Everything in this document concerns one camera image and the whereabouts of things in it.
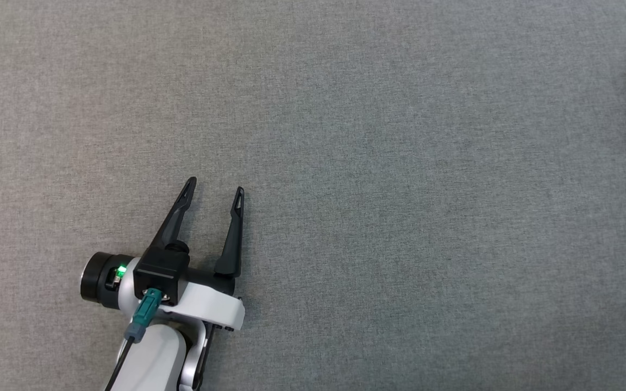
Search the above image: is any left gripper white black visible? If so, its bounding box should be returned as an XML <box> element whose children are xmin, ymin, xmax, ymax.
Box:
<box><xmin>80</xmin><ymin>177</ymin><xmax>246</xmax><ymax>332</ymax></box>

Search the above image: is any grey fabric sofa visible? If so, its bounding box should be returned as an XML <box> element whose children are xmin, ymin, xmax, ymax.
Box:
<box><xmin>0</xmin><ymin>0</ymin><xmax>626</xmax><ymax>391</ymax></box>

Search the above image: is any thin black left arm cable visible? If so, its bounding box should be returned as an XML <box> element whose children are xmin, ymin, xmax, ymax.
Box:
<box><xmin>193</xmin><ymin>323</ymin><xmax>217</xmax><ymax>390</ymax></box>

